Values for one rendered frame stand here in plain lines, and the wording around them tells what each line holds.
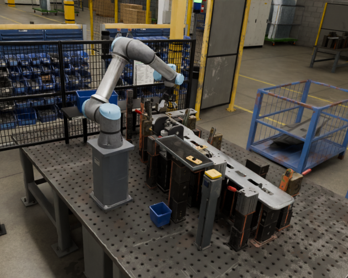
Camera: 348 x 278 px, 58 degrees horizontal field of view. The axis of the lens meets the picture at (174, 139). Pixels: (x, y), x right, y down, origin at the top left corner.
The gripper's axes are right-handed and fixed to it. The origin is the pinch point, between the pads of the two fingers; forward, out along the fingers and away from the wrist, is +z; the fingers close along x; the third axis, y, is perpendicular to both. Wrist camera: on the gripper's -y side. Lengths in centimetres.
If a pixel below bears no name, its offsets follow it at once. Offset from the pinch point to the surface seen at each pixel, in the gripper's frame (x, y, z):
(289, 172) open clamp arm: 13, 107, 1
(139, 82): 6, -55, -6
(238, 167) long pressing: 4, 78, 11
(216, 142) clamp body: 16.2, 43.3, 12.0
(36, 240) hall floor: -99, -29, 111
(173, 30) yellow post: 43, -61, -50
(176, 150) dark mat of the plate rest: -37, 68, -5
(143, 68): 9, -55, -19
